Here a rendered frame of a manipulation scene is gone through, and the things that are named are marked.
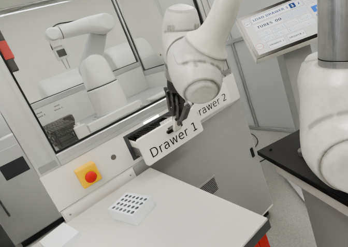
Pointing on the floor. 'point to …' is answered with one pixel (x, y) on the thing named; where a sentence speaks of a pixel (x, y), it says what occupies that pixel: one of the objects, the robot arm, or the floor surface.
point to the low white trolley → (171, 219)
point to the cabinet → (204, 165)
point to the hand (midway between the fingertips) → (177, 122)
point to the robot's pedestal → (323, 214)
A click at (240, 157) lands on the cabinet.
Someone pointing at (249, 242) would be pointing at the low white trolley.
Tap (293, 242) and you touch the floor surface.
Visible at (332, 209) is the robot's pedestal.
